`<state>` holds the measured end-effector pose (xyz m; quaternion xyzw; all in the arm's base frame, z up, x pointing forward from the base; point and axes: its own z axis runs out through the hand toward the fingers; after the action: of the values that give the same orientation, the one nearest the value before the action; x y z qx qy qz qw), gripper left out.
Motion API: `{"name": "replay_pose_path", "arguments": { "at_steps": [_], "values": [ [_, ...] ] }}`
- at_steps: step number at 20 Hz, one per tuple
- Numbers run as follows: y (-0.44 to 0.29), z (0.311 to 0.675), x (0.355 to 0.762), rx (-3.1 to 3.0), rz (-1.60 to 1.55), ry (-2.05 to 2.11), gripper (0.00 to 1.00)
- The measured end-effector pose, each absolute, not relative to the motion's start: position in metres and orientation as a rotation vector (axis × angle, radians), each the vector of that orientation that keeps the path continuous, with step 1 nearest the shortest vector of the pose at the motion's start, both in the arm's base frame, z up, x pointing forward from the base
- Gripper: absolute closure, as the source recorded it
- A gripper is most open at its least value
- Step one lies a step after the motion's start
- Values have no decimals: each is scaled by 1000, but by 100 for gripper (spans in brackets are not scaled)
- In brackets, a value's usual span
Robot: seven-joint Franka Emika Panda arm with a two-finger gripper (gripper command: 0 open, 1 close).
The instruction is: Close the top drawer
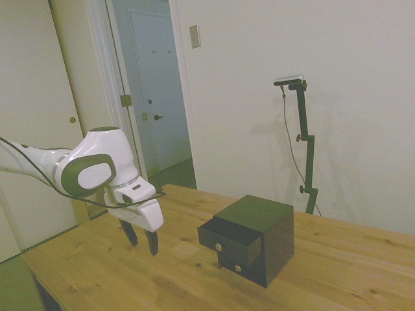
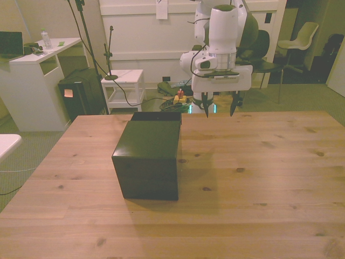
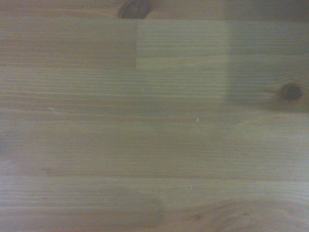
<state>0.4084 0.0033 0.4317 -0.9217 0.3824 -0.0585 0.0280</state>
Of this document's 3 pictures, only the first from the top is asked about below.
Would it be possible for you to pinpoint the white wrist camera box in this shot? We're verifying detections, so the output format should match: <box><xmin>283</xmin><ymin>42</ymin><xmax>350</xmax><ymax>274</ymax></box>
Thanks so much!
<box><xmin>112</xmin><ymin>204</ymin><xmax>144</xmax><ymax>221</ymax></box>

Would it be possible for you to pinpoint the white door with dark handle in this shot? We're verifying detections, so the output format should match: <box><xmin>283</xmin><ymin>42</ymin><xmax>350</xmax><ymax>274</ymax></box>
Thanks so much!
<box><xmin>129</xmin><ymin>10</ymin><xmax>193</xmax><ymax>173</ymax></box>

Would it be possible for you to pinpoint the black two-drawer cabinet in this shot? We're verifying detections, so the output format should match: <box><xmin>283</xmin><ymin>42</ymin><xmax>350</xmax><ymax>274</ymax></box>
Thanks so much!
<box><xmin>213</xmin><ymin>194</ymin><xmax>295</xmax><ymax>288</ymax></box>

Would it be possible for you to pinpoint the plain white closet door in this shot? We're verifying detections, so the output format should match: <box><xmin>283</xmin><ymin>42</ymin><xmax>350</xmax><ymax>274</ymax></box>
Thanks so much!
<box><xmin>50</xmin><ymin>0</ymin><xmax>113</xmax><ymax>222</ymax></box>

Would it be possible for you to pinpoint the metal wall switch plate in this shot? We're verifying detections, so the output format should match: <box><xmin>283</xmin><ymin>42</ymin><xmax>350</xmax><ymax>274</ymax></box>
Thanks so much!
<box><xmin>189</xmin><ymin>24</ymin><xmax>202</xmax><ymax>49</ymax></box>

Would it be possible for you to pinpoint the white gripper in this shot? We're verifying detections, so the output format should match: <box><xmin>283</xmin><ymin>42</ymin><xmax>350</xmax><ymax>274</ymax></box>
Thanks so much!
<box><xmin>104</xmin><ymin>192</ymin><xmax>165</xmax><ymax>257</ymax></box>

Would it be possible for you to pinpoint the black drawer with metal knob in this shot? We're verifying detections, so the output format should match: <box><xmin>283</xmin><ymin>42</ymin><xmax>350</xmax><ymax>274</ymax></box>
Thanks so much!
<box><xmin>197</xmin><ymin>217</ymin><xmax>264</xmax><ymax>265</ymax></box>
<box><xmin>217</xmin><ymin>250</ymin><xmax>252</xmax><ymax>278</ymax></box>

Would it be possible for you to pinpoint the grey camera on stand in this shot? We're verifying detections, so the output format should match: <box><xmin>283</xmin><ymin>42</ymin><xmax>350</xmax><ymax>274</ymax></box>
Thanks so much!
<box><xmin>273</xmin><ymin>74</ymin><xmax>306</xmax><ymax>87</ymax></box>

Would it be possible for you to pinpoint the black jointed camera stand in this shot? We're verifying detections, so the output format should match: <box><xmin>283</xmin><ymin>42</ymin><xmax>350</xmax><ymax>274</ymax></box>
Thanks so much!
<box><xmin>288</xmin><ymin>80</ymin><xmax>320</xmax><ymax>215</ymax></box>

